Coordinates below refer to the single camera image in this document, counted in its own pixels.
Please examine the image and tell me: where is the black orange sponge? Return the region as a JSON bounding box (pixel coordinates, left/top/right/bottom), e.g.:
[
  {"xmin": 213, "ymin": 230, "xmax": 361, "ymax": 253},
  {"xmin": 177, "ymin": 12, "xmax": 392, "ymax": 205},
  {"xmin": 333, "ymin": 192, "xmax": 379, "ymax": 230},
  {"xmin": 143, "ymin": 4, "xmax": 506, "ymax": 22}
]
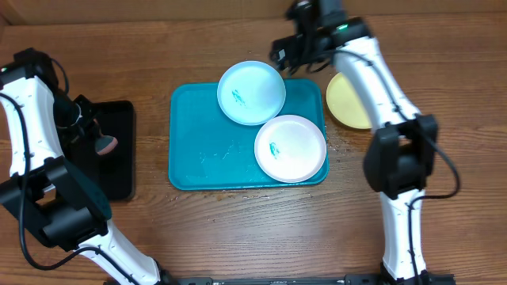
[{"xmin": 93, "ymin": 119, "xmax": 118, "ymax": 156}]

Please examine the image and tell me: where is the yellow green plate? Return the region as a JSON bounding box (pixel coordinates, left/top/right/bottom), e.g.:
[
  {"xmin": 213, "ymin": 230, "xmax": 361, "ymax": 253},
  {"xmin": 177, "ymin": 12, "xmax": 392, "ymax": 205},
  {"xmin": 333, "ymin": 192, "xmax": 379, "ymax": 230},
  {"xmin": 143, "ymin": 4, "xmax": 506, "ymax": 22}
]
[{"xmin": 326, "ymin": 73, "xmax": 372, "ymax": 130}]

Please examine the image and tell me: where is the light blue plate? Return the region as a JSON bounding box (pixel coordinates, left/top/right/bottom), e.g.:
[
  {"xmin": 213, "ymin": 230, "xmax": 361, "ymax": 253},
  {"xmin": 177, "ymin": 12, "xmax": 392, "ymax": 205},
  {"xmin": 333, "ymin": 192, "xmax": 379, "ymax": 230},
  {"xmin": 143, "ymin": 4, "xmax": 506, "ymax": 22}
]
[{"xmin": 217, "ymin": 61, "xmax": 286, "ymax": 126}]

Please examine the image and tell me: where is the white plate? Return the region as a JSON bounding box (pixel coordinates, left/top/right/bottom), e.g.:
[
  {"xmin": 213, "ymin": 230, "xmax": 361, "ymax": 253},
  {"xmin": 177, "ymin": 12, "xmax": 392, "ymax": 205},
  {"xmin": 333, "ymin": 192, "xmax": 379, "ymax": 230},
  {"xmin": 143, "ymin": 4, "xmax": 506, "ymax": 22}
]
[{"xmin": 254, "ymin": 115, "xmax": 326, "ymax": 184}]

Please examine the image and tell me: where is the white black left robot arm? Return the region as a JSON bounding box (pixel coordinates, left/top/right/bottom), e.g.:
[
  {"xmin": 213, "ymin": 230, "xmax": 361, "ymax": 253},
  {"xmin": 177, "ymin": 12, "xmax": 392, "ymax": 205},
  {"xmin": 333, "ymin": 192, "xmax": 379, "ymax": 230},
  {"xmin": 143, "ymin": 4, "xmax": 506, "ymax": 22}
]
[{"xmin": 1, "ymin": 48, "xmax": 173, "ymax": 284}]

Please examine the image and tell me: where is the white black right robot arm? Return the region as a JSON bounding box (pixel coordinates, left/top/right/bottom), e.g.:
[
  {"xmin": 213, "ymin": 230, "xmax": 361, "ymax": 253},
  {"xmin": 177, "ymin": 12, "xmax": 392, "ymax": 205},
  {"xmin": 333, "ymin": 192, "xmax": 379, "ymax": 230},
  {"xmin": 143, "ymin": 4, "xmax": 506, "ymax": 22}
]
[{"xmin": 269, "ymin": 1, "xmax": 437, "ymax": 284}]

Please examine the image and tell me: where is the black rectangular tray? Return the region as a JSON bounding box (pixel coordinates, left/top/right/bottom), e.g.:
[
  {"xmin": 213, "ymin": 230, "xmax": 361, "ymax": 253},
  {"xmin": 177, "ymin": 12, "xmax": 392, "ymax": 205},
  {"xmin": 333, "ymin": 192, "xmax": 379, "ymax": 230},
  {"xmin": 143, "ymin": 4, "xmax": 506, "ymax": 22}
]
[{"xmin": 61, "ymin": 95, "xmax": 136, "ymax": 201}]

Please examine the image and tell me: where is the teal plastic serving tray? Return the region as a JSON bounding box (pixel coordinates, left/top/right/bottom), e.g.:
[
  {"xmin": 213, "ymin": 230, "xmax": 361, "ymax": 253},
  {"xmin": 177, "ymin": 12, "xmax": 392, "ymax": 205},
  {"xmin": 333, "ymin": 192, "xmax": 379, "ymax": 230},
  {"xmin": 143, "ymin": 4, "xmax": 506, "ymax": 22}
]
[{"xmin": 168, "ymin": 79, "xmax": 330, "ymax": 191}]

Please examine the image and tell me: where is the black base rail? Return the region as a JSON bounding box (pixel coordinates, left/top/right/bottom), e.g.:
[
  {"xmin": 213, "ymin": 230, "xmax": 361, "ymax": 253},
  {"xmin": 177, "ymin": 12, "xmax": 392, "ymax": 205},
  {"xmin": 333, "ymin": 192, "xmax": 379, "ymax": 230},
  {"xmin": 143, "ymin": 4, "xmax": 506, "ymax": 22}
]
[{"xmin": 103, "ymin": 272, "xmax": 456, "ymax": 285}]

